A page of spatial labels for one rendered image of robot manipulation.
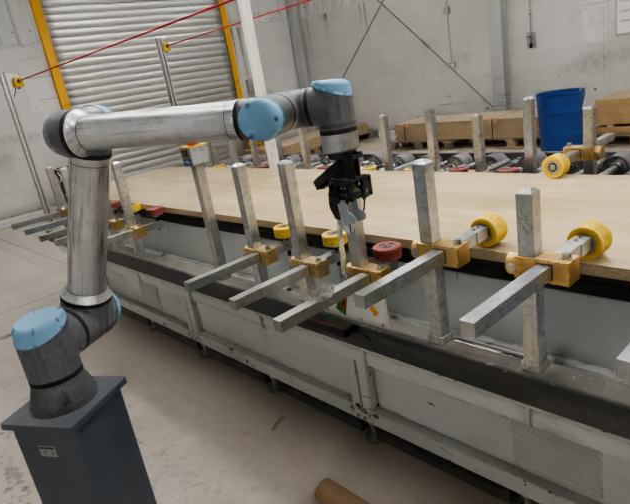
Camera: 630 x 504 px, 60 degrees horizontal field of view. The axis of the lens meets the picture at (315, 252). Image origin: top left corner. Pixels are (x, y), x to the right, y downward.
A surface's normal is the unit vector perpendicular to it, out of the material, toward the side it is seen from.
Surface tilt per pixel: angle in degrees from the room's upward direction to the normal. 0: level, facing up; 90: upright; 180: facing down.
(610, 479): 90
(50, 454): 90
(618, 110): 90
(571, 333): 90
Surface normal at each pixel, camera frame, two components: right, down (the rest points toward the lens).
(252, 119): -0.19, 0.34
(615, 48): -0.71, 0.33
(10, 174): 0.69, 0.12
